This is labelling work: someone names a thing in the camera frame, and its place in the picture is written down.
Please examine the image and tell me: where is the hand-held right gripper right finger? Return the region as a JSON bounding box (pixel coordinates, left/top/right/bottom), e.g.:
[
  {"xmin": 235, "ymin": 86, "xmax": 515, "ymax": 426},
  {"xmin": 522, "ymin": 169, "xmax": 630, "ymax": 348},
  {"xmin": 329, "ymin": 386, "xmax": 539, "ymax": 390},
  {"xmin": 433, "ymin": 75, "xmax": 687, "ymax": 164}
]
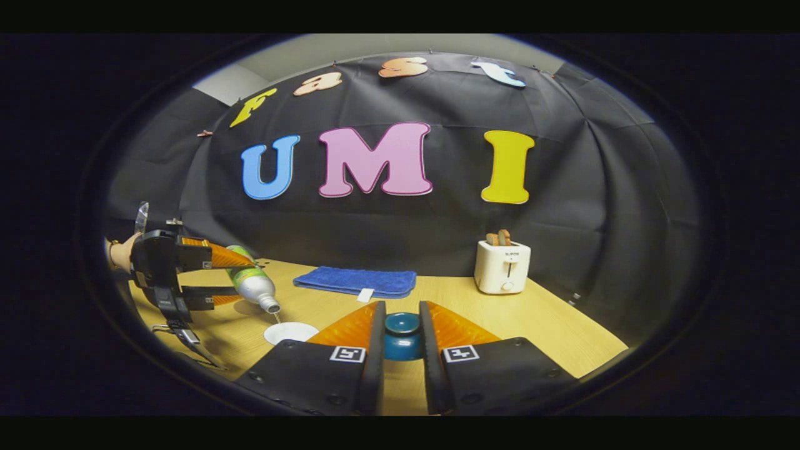
[{"xmin": 419, "ymin": 300, "xmax": 579, "ymax": 416}]

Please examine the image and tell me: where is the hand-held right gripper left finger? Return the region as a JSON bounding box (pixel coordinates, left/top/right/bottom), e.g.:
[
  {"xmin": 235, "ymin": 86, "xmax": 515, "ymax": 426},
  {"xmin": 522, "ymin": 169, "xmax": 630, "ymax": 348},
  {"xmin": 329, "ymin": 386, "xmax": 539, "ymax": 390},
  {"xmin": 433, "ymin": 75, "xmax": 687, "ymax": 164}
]
[{"xmin": 234, "ymin": 300, "xmax": 387, "ymax": 416}]

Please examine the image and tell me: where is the teal teacup lid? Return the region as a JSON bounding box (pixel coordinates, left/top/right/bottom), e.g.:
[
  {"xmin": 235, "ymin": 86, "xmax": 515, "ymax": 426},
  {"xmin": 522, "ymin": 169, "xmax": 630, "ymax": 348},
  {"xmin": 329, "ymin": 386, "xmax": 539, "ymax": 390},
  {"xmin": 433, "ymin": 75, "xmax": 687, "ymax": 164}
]
[{"xmin": 382, "ymin": 312, "xmax": 425, "ymax": 362}]

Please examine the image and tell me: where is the silver green water bottle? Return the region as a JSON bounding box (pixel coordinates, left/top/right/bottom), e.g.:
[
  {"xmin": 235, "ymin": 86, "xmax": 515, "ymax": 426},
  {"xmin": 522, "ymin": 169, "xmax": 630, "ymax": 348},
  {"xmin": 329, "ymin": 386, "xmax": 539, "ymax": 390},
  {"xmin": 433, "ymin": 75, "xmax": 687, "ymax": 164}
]
[{"xmin": 225, "ymin": 245, "xmax": 282, "ymax": 314}]

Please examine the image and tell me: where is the blue towel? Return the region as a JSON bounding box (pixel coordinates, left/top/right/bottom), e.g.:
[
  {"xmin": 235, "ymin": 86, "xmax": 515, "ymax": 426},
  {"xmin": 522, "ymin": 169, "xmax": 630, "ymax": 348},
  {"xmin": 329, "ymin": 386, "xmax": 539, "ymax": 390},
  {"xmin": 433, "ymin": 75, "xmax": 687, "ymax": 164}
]
[{"xmin": 292, "ymin": 266, "xmax": 418, "ymax": 304}]

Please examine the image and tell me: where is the white toaster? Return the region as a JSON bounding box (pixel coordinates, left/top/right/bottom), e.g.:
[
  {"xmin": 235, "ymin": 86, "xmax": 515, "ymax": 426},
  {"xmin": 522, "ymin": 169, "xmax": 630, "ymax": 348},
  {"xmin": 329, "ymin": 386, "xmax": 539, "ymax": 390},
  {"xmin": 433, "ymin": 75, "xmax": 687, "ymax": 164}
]
[{"xmin": 474, "ymin": 240, "xmax": 532, "ymax": 296}]

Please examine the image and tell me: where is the black backdrop cloth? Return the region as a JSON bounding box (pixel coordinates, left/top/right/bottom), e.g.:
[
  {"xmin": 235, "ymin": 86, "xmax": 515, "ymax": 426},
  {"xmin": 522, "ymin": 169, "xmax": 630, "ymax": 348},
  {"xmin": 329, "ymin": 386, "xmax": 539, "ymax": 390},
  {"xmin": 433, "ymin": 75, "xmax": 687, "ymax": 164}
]
[{"xmin": 103, "ymin": 52, "xmax": 704, "ymax": 344}]

